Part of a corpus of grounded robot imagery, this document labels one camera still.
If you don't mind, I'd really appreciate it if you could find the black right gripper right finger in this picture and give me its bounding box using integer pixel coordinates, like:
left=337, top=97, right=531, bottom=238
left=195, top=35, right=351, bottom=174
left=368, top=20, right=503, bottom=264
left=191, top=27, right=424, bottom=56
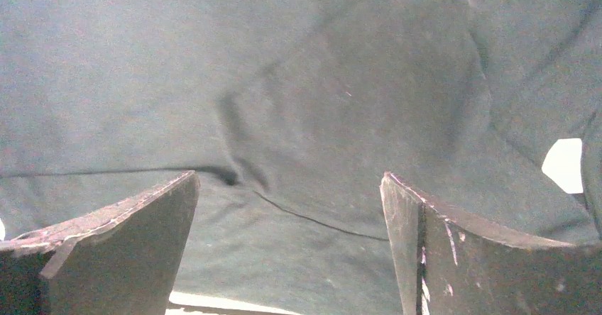
left=380, top=172, right=601, bottom=314

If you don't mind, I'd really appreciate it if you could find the black t shirt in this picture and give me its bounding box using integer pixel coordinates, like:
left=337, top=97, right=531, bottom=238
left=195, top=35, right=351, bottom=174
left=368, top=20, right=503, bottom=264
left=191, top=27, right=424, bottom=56
left=1, top=0, right=601, bottom=314

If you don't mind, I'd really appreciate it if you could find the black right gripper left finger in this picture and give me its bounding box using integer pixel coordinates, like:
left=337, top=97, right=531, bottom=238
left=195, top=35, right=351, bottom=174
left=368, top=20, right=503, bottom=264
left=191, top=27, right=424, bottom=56
left=1, top=171, right=199, bottom=314

